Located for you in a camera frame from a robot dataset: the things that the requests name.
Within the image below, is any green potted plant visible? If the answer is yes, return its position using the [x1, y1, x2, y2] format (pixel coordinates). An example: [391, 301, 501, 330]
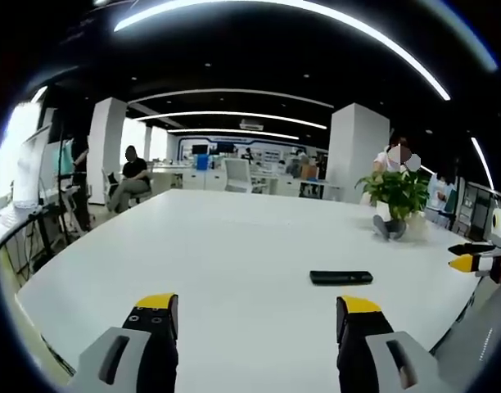
[354, 169, 432, 228]

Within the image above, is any black tripod stand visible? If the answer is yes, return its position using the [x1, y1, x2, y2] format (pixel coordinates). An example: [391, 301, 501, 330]
[37, 118, 84, 255]

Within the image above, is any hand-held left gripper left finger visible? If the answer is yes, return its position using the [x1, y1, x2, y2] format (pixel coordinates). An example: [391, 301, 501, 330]
[68, 292, 179, 393]

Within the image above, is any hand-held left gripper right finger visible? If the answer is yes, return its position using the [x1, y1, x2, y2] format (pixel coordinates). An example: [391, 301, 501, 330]
[336, 295, 451, 393]

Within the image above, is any white square pillar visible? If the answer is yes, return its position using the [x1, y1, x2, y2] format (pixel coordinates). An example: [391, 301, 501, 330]
[87, 97, 128, 206]
[324, 102, 391, 204]

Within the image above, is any black remote control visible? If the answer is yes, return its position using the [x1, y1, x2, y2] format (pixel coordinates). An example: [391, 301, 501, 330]
[309, 269, 374, 286]

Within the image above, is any white office desk row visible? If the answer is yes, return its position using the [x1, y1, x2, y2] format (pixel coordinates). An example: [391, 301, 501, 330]
[148, 163, 341, 199]

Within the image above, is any white office chair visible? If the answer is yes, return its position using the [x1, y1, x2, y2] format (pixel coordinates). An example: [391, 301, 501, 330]
[101, 167, 120, 208]
[223, 157, 254, 194]

